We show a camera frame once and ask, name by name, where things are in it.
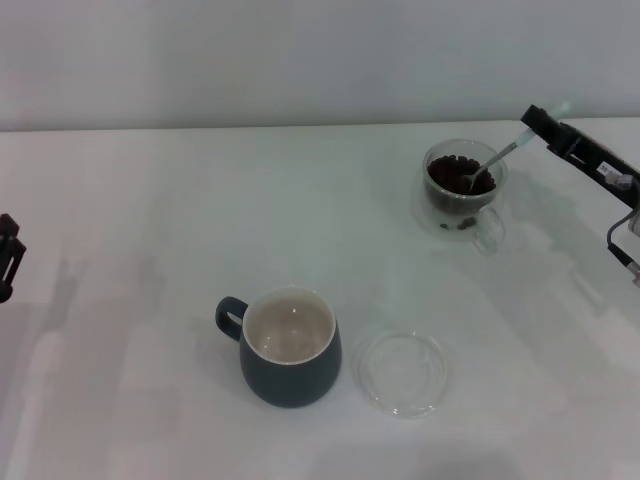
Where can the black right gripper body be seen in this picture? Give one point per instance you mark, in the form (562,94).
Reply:
(622,182)

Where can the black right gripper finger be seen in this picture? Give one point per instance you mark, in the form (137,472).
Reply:
(540,120)
(575,145)

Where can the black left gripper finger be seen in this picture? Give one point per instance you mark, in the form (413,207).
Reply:
(7,223)
(12,262)

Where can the dark teal ceramic mug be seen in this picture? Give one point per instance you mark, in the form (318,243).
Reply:
(290,380)

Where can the coffee beans in glass cup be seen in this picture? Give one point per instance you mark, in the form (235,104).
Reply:
(447,175)

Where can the clear glass dish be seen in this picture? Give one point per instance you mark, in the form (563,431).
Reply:
(400,400)

